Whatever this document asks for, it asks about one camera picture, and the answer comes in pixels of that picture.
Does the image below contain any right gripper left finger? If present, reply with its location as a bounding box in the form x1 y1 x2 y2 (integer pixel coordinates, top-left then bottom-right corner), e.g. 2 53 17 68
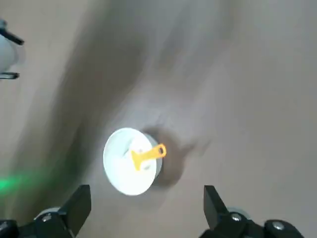
0 184 92 238

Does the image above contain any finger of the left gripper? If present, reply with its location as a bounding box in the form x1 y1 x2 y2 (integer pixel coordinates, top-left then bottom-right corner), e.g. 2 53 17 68
0 72 20 80
3 26 25 46

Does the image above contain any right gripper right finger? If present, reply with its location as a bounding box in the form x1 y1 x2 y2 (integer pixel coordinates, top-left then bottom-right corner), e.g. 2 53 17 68
198 184 306 238

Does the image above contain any white capped clear oil bottle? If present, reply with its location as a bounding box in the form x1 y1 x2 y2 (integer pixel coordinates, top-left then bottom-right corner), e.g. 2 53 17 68
0 34 19 73

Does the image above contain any yellow oil brush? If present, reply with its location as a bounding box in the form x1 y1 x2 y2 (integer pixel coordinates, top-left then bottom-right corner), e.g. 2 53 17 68
130 143 167 172

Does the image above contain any small white bowl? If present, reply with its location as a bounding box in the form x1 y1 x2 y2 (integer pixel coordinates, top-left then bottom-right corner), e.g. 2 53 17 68
103 127 165 196

